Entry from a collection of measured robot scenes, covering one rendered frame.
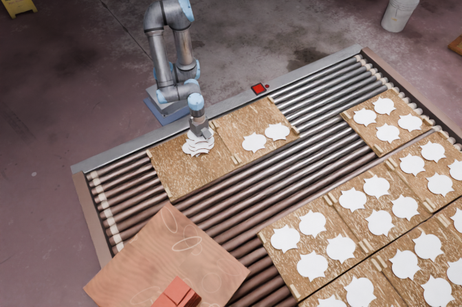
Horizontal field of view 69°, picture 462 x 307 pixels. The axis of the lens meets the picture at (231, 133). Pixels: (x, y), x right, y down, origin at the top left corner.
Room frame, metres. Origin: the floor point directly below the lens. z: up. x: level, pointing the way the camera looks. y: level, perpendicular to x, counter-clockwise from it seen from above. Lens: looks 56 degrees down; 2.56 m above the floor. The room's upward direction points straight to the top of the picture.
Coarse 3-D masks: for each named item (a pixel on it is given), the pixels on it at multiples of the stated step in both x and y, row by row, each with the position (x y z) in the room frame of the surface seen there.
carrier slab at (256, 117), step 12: (252, 108) 1.28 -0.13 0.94; (264, 108) 1.28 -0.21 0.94; (276, 108) 1.28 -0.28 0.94; (216, 120) 1.19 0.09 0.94; (228, 120) 1.19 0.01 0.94; (240, 120) 1.19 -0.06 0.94; (252, 120) 1.19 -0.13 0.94; (264, 120) 1.19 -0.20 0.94; (276, 120) 1.19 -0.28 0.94; (228, 132) 1.10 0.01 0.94; (240, 132) 1.10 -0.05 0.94; (252, 132) 1.10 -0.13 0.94; (264, 132) 1.10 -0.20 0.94; (228, 144) 1.02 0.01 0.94; (240, 144) 1.02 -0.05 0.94; (276, 144) 1.02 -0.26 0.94; (240, 156) 0.94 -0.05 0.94; (252, 156) 0.94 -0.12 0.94
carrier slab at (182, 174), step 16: (160, 144) 1.02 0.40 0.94; (176, 144) 1.02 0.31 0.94; (224, 144) 1.02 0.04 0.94; (160, 160) 0.92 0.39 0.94; (176, 160) 0.92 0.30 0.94; (192, 160) 0.91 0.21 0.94; (208, 160) 0.91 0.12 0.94; (224, 160) 0.91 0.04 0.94; (160, 176) 0.82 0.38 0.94; (176, 176) 0.82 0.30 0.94; (192, 176) 0.82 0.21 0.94; (208, 176) 0.82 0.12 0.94; (176, 192) 0.72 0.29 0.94
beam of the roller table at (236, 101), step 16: (352, 48) 1.84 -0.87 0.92; (320, 64) 1.68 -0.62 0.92; (336, 64) 1.70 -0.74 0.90; (272, 80) 1.53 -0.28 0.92; (288, 80) 1.53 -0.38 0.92; (240, 96) 1.39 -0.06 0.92; (256, 96) 1.39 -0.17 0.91; (208, 112) 1.27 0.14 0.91; (224, 112) 1.27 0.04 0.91; (160, 128) 1.14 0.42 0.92; (176, 128) 1.14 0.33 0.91; (128, 144) 1.03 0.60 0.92; (144, 144) 1.03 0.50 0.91; (96, 160) 0.93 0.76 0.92; (112, 160) 0.93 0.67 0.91
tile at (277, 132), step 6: (270, 126) 1.13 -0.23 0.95; (276, 126) 1.13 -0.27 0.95; (282, 126) 1.13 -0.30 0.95; (270, 132) 1.09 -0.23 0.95; (276, 132) 1.09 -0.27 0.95; (282, 132) 1.09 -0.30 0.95; (288, 132) 1.09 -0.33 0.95; (270, 138) 1.05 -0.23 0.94; (276, 138) 1.05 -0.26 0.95; (282, 138) 1.05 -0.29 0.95
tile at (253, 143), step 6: (246, 138) 1.05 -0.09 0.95; (252, 138) 1.05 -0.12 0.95; (258, 138) 1.05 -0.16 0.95; (264, 138) 1.05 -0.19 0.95; (246, 144) 1.01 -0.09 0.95; (252, 144) 1.01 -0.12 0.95; (258, 144) 1.01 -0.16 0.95; (264, 144) 1.01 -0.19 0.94; (246, 150) 0.97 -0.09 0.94; (252, 150) 0.97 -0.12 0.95
